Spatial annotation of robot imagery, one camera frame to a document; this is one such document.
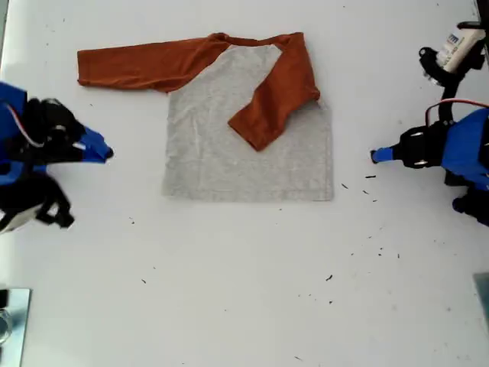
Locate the shiny steel plate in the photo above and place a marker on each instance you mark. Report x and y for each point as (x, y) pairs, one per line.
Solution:
(17, 325)

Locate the black clamp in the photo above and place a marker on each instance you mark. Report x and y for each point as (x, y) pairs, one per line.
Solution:
(3, 299)

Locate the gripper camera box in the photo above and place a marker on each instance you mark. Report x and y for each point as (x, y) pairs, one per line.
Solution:
(15, 221)
(458, 49)

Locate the camera black stalk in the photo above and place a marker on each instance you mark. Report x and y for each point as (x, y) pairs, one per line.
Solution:
(57, 206)
(451, 82)

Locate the grey t-shirt with rust sleeves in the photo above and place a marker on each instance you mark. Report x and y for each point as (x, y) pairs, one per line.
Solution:
(244, 145)

